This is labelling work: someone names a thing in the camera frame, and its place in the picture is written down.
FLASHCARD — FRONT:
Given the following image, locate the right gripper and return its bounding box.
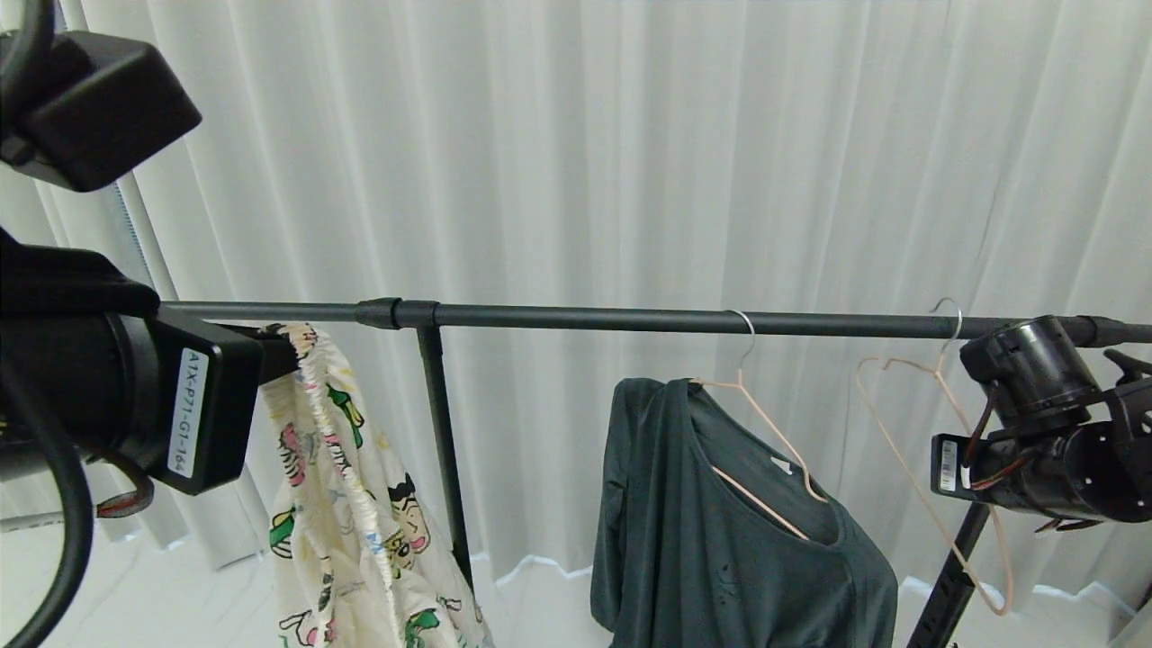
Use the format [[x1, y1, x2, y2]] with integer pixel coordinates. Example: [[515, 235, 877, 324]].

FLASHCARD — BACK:
[[931, 418, 1152, 525]]

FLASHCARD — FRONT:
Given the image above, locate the pink clothes hanger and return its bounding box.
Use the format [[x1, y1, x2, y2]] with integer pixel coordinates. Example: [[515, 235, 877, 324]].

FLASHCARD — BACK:
[[853, 297, 1016, 617], [688, 309, 831, 543]]

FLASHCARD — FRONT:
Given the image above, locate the black clothes rack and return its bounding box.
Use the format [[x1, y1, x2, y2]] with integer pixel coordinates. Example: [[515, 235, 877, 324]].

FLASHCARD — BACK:
[[162, 297, 1152, 648]]

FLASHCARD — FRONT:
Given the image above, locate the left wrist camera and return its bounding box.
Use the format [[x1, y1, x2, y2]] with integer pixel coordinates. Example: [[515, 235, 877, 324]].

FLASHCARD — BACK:
[[0, 30, 203, 318]]

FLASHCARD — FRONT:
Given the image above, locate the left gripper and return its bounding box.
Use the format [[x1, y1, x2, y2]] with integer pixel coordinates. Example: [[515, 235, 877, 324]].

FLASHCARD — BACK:
[[0, 309, 266, 497]]

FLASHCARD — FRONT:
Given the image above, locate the black cable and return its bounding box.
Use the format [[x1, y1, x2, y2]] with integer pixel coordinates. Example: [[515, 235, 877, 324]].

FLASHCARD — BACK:
[[0, 355, 95, 648]]

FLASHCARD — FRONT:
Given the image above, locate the cream printed garment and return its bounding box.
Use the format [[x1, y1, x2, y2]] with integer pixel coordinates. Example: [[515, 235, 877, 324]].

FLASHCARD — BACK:
[[261, 322, 494, 648]]

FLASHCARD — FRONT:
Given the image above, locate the dark grey long-sleeved shirt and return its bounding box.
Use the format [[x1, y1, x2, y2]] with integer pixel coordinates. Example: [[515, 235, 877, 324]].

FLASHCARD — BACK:
[[589, 376, 899, 648]]

